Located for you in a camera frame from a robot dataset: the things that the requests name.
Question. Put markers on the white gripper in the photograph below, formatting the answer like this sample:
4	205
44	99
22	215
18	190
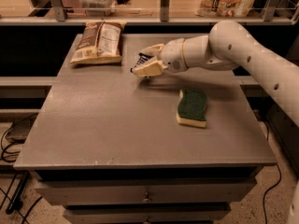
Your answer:
172	56

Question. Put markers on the dark blue rxbar wrapper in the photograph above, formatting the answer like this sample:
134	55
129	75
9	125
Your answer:
142	59

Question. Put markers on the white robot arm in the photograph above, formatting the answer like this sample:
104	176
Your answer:
227	46

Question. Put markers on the brown chip bag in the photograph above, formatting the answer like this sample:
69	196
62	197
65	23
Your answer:
100	43

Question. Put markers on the colourful snack bag on shelf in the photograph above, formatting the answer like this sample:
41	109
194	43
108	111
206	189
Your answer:
224	8

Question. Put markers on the green yellow sponge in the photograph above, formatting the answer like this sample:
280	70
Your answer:
191	108

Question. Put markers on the clear plastic container on shelf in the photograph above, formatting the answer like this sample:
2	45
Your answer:
98	8

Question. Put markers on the grey drawer cabinet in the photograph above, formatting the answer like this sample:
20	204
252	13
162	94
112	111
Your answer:
103	138

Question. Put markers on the round metal drawer knob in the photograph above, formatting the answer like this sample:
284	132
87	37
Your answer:
147	198

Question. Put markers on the grey metal shelf rack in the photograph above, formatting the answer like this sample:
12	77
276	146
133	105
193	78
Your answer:
168	12

